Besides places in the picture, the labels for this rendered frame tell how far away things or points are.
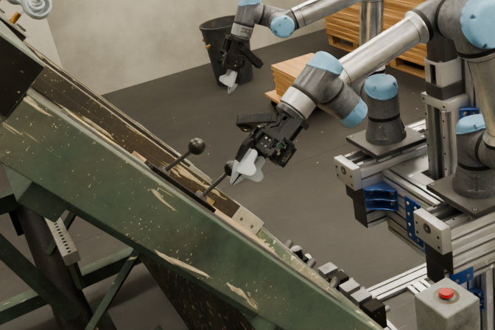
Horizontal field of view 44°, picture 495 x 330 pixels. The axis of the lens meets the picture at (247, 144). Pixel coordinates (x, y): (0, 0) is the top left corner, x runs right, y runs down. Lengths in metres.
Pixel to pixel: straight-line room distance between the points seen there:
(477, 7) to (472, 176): 0.58
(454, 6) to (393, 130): 0.80
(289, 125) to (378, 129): 0.96
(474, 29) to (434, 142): 0.75
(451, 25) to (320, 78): 0.39
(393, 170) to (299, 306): 1.07
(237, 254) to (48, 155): 0.42
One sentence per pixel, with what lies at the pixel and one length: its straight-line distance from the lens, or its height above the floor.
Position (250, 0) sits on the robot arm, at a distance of 2.18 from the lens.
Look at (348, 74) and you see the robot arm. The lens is 1.55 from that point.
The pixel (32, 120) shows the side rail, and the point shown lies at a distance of 0.98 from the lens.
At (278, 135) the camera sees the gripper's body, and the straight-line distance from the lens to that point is 1.33.
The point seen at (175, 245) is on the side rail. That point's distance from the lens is 1.13.
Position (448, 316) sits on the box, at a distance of 1.69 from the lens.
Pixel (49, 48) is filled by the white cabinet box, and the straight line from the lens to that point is 5.62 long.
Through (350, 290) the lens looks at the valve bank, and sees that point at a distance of 2.04.
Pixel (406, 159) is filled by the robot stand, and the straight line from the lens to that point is 2.36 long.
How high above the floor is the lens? 2.05
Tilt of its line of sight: 24 degrees down
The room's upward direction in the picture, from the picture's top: 11 degrees counter-clockwise
